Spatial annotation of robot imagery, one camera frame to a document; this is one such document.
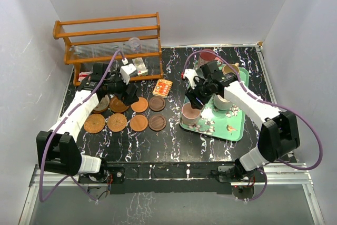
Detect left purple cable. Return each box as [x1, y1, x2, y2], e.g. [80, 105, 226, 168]
[38, 50, 128, 204]

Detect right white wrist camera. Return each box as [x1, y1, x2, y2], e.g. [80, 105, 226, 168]
[182, 69, 204, 90]

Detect green floral tray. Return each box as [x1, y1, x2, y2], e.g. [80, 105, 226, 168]
[179, 60, 250, 142]

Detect clear plastic cup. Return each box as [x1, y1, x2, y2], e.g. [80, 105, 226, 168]
[128, 37, 141, 54]

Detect white beige mug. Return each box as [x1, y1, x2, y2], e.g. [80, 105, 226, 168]
[213, 95, 232, 111]

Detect green mug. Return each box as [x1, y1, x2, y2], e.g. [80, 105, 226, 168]
[94, 95, 110, 110]

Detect orange wooden coaster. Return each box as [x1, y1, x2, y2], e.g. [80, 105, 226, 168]
[131, 97, 148, 113]
[130, 114, 148, 132]

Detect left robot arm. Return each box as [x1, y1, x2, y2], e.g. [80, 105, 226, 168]
[36, 63, 138, 182]

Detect woven rattan coaster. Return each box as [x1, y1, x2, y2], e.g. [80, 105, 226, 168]
[84, 114, 105, 134]
[107, 113, 127, 132]

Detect white green small box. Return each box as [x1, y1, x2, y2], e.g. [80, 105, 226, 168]
[132, 57, 148, 76]

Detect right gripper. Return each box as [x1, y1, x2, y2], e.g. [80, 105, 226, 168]
[185, 77, 213, 109]

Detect wooden shelf rack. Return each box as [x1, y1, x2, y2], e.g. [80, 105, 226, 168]
[53, 12, 164, 86]

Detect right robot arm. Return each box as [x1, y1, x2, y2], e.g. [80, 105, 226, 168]
[182, 61, 300, 181]

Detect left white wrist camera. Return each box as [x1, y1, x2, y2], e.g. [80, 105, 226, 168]
[120, 58, 137, 85]

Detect orange patterned card pack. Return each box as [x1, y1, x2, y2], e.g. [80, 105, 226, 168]
[152, 79, 173, 99]

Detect dark walnut coaster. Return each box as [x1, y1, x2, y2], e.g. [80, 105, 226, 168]
[148, 96, 166, 112]
[148, 114, 166, 131]

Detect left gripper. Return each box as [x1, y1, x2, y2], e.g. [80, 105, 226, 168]
[104, 69, 138, 105]

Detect tan brown mug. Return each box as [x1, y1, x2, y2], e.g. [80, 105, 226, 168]
[222, 63, 240, 74]

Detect black front base frame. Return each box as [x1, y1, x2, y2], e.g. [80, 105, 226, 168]
[79, 162, 266, 194]

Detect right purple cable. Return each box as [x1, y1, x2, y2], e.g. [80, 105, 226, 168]
[183, 49, 323, 201]

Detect red white small box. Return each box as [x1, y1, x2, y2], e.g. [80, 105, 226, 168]
[78, 71, 92, 82]

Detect purple cable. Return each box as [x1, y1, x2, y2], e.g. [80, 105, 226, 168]
[38, 50, 128, 204]
[183, 49, 323, 201]

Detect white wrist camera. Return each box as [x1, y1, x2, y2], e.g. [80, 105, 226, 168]
[120, 58, 137, 85]
[182, 69, 204, 90]

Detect pink mug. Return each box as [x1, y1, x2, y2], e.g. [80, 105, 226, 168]
[181, 102, 202, 125]

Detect maroon mug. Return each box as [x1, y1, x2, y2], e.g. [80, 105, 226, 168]
[198, 48, 222, 66]

